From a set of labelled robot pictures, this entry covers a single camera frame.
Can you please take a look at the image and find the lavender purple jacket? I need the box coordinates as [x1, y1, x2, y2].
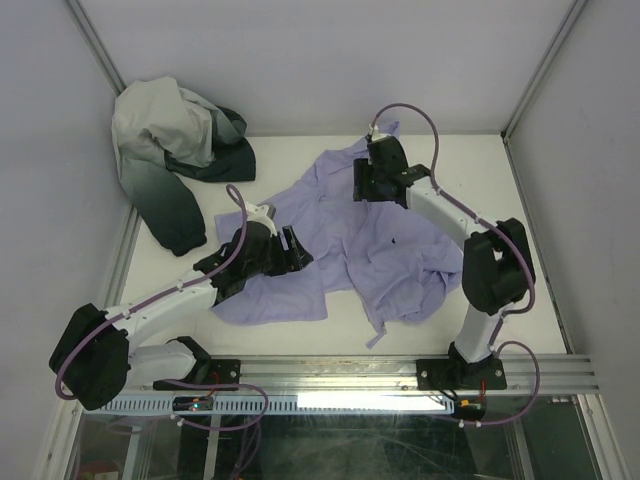
[213, 139, 462, 338]

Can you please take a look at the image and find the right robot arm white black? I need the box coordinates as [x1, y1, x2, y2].
[216, 166, 535, 387]

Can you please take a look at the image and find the grey and dark green jacket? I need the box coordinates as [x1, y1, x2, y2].
[111, 76, 257, 257]

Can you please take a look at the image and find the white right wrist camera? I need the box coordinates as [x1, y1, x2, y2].
[365, 124, 390, 144]

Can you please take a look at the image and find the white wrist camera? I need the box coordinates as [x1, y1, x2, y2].
[365, 124, 390, 144]
[245, 202, 277, 236]

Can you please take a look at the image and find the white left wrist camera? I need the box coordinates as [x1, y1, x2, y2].
[245, 202, 277, 236]

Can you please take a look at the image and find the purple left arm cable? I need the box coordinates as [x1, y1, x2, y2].
[52, 184, 269, 480]

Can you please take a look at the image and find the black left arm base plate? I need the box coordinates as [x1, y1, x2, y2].
[153, 358, 241, 391]

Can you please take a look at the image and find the grey slotted cable duct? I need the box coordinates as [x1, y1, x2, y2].
[93, 392, 454, 416]

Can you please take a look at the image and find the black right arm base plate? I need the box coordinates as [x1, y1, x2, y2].
[415, 357, 507, 391]

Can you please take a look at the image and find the aluminium right corner post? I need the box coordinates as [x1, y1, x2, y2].
[501, 0, 590, 143]

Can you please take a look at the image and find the aluminium corner post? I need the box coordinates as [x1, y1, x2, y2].
[501, 0, 590, 143]
[63, 0, 126, 96]

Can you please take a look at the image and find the aluminium mounting rail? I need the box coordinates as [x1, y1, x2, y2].
[61, 353, 600, 399]

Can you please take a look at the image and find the aluminium left corner post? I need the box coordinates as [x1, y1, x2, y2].
[63, 0, 126, 96]

